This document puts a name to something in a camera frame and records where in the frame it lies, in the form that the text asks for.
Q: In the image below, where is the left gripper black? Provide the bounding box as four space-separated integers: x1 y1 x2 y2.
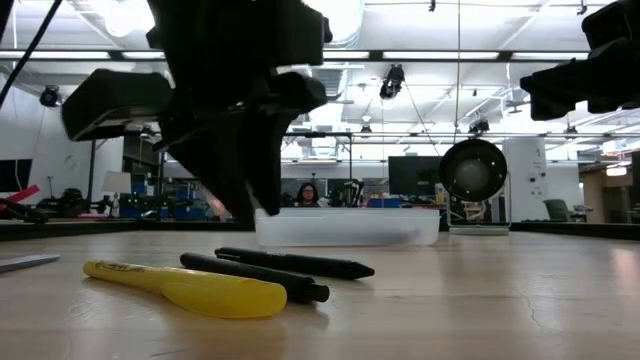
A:
60 0 335 227

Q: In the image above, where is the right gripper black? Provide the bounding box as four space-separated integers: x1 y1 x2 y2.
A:
519 0 640 122

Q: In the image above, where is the black retractable pen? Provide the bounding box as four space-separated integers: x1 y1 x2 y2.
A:
179 251 332 305
214 246 376 282

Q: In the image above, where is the yellow highlighter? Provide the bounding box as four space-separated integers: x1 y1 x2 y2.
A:
82 259 289 320

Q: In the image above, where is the grey object edge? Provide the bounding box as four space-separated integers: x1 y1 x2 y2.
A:
0 253 62 275

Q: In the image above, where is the clear plastic pencil box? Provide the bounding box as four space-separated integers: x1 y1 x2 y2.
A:
254 207 442 248

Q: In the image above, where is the person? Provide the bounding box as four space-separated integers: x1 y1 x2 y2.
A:
296 182 322 209

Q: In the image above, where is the white pillar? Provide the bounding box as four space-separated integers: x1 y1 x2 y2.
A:
501 136 549 222

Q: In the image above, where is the thin vertical rod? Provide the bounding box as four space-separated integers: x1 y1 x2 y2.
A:
453 0 462 146

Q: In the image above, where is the grey office chair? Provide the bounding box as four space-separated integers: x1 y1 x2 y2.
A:
543 198 572 223

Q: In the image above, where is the lamp with white shade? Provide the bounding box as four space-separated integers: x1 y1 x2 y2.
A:
101 170 133 195

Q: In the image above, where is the clear acrylic stand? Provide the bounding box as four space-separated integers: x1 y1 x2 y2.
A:
446 185 512 237

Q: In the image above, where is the black monitor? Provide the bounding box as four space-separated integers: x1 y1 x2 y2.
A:
388 155 444 197

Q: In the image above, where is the black overhead crossbar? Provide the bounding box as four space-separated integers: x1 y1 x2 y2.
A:
0 48 640 63

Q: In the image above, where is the black background workstation frame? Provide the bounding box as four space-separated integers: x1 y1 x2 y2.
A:
283 130 354 181
87 138 97 214

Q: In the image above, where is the black aluminium table frame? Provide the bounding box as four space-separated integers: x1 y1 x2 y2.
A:
0 219 640 243

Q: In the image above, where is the black hanging camera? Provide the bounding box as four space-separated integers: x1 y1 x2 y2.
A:
378 63 407 101

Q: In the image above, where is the silver ventilation duct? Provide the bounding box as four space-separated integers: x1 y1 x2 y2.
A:
319 0 367 46

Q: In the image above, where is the pink strap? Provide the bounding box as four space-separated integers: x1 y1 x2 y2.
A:
0 184 41 206

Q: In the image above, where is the black wall screen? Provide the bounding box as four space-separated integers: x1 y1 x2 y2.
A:
0 158 34 194

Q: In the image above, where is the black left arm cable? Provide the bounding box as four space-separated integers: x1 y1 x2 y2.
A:
0 0 65 109

